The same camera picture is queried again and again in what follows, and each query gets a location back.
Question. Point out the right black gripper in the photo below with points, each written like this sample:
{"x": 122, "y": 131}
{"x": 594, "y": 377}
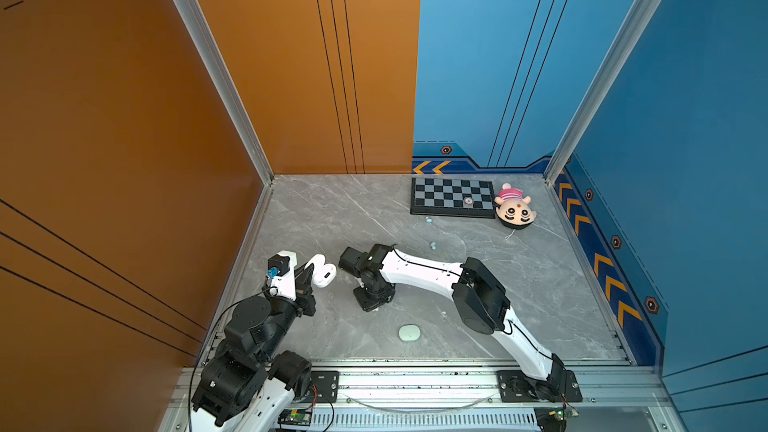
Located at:
{"x": 366, "y": 305}

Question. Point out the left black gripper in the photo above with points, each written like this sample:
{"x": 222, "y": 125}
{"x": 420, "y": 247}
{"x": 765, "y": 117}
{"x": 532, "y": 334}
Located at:
{"x": 304, "y": 288}

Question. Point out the white earbud charging case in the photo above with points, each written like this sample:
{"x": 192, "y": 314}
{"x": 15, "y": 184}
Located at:
{"x": 321, "y": 272}

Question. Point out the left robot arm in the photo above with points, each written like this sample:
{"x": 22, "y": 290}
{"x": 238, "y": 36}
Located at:
{"x": 246, "y": 370}

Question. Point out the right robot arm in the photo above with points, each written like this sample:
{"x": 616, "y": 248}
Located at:
{"x": 482, "y": 304}

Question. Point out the green earbud charging case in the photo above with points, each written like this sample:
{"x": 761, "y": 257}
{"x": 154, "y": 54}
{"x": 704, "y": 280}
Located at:
{"x": 409, "y": 333}

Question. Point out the black grey checkerboard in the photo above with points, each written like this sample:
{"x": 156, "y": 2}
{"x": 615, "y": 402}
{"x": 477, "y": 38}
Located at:
{"x": 432, "y": 196}

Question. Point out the left green circuit board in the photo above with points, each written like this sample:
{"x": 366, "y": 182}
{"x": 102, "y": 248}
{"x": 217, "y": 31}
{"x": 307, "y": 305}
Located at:
{"x": 301, "y": 418}

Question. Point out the green circuit board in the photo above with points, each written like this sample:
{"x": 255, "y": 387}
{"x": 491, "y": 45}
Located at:
{"x": 301, "y": 418}
{"x": 564, "y": 413}

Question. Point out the pink plush doll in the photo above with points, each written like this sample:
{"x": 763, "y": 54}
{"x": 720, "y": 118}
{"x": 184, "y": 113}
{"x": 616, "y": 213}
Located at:
{"x": 513, "y": 209}

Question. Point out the right green circuit board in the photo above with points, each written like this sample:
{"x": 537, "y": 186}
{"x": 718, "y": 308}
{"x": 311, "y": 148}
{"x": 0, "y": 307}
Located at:
{"x": 564, "y": 413}

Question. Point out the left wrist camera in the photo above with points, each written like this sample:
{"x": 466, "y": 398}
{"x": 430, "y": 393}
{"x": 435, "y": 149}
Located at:
{"x": 281, "y": 275}

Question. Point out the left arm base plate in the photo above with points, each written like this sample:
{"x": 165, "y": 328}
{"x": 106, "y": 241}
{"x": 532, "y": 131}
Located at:
{"x": 323, "y": 387}

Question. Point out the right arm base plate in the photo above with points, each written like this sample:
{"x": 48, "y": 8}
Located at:
{"x": 515, "y": 387}

